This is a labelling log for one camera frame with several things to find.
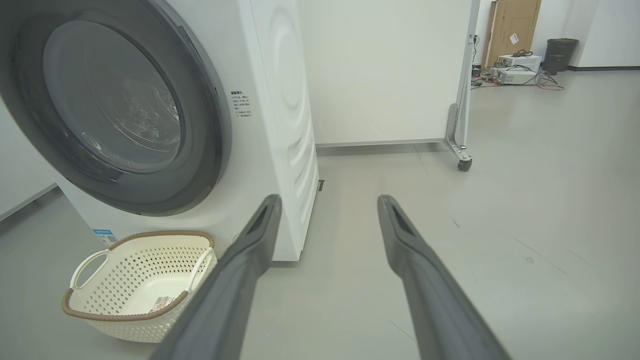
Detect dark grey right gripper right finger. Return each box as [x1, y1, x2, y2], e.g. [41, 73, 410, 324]
[376, 194, 511, 360]

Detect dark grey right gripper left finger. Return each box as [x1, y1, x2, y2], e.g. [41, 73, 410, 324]
[150, 194, 283, 360]

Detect dark round glass washer door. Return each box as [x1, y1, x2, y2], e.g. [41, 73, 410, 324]
[0, 0, 234, 217]

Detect paper label in basket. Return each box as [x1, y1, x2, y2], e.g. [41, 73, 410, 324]
[148, 295, 176, 314]

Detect white basket with brown rim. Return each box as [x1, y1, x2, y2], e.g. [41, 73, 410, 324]
[61, 229, 220, 345]

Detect white front-load washing machine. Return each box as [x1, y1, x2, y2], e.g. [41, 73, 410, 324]
[0, 0, 326, 264]

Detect blue energy label sticker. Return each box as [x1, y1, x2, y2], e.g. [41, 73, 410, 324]
[92, 228, 120, 246]

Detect metal caster wheel leg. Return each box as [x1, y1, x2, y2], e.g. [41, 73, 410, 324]
[298, 0, 482, 173]

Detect white equipment box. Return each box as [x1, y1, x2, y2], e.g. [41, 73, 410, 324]
[495, 68, 539, 86]
[497, 53, 543, 74]

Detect dark grey trash bin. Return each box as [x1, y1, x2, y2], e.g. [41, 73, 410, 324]
[543, 38, 580, 76]

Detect brown cardboard box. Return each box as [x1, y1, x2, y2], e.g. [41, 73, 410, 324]
[483, 0, 543, 69]

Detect white electronic boxes with cables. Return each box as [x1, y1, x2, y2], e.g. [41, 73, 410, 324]
[470, 70, 566, 92]

